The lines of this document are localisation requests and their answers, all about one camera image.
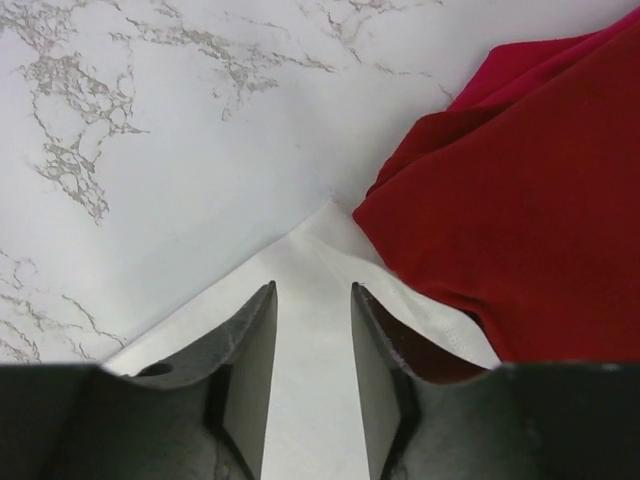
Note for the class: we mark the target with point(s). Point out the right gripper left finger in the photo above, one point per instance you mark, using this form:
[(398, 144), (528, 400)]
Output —
[(200, 413)]

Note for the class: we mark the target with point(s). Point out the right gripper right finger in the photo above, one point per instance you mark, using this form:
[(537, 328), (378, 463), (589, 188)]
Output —
[(429, 414)]

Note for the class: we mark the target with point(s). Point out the white t shirt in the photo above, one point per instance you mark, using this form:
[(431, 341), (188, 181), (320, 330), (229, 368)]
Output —
[(314, 428)]

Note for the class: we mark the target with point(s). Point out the folded red t shirt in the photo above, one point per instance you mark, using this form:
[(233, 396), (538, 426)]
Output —
[(519, 204)]

